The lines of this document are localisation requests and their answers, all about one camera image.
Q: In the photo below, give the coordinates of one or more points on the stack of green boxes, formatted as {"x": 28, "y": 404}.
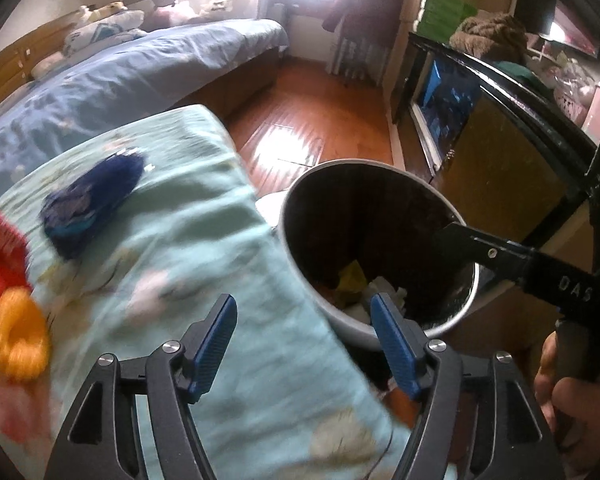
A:
{"x": 442, "y": 10}

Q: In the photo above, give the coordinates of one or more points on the yellow wrapper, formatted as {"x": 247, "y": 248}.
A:
{"x": 352, "y": 277}

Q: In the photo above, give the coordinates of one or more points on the white radiator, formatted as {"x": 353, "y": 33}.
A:
{"x": 355, "y": 57}

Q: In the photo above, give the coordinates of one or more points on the person's right hand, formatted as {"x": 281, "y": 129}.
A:
{"x": 590, "y": 410}

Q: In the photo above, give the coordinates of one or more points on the blue plastic wrapper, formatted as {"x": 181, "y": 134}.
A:
{"x": 80, "y": 215}

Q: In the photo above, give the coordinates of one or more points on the grey round trash can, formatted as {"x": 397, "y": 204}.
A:
{"x": 370, "y": 220}

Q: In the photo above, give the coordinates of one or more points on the small pale pillow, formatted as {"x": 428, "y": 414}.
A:
{"x": 45, "y": 65}

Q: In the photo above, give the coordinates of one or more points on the white crumpled tissue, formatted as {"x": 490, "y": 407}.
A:
{"x": 385, "y": 287}

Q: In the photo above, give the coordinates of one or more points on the wooden headboard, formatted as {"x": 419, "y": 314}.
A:
{"x": 10, "y": 60}

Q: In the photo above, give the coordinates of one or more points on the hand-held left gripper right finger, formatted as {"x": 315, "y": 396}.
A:
{"x": 395, "y": 340}

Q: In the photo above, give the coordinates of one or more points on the pink plush behind rail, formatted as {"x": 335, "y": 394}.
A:
{"x": 175, "y": 12}

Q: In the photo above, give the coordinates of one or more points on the red snack bag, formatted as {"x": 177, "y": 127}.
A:
{"x": 0, "y": 260}

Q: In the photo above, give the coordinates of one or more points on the blue printed pillow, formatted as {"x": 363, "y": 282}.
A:
{"x": 105, "y": 30}

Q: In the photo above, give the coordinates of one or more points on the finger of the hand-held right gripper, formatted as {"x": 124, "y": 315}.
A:
{"x": 480, "y": 247}

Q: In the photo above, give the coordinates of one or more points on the white basket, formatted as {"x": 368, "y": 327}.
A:
{"x": 570, "y": 90}

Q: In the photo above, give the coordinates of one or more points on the yellow plush toy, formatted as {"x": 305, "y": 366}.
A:
{"x": 102, "y": 12}

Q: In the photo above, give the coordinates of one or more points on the brown folded blanket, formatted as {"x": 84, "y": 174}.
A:
{"x": 490, "y": 32}

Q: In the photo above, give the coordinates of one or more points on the grey bed rail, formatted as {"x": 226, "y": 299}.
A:
{"x": 145, "y": 2}

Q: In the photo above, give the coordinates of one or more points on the green floral blanket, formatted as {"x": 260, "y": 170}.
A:
{"x": 180, "y": 240}

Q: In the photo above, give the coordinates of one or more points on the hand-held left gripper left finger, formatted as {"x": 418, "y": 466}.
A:
{"x": 215, "y": 340}

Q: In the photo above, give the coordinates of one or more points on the black flat screen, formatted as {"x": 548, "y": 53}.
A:
{"x": 560, "y": 15}

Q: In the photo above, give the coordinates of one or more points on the wooden bed base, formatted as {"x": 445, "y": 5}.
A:
{"x": 245, "y": 80}

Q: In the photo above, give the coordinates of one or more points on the bed with blue duvet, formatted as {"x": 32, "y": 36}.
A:
{"x": 130, "y": 75}

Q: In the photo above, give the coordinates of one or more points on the dark hanging coat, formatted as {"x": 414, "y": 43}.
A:
{"x": 365, "y": 5}

